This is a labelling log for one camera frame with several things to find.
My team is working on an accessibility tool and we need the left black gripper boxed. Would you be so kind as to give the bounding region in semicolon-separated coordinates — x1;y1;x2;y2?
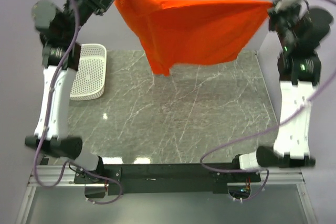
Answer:
63;0;122;41

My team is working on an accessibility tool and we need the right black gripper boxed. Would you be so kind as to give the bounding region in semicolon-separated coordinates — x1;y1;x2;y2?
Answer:
266;0;301;51

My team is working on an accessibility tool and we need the white perforated plastic basket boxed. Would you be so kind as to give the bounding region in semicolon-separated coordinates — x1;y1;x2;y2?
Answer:
70;44;107;101

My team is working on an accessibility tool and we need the orange t shirt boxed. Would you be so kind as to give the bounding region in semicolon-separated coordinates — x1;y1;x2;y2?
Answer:
115;0;272;76

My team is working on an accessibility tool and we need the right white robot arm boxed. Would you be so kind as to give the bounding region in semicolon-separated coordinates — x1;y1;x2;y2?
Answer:
230;0;333;182

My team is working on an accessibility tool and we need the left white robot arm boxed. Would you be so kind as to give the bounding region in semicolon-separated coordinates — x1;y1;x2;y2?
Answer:
25;0;115;183

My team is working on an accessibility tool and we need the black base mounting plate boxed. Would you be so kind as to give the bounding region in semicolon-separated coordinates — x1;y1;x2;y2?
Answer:
74;163;261;199

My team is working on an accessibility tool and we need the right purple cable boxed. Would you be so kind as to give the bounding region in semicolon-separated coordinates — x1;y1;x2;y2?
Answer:
199;0;336;202

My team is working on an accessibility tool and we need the purple cable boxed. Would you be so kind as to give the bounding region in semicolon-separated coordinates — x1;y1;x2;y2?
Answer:
199;0;336;202
33;0;124;206

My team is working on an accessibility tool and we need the aluminium frame rail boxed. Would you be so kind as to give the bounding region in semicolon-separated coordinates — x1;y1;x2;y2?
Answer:
17;162;317;223

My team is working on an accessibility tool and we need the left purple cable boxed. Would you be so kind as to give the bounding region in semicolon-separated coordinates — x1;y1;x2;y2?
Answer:
33;0;124;206

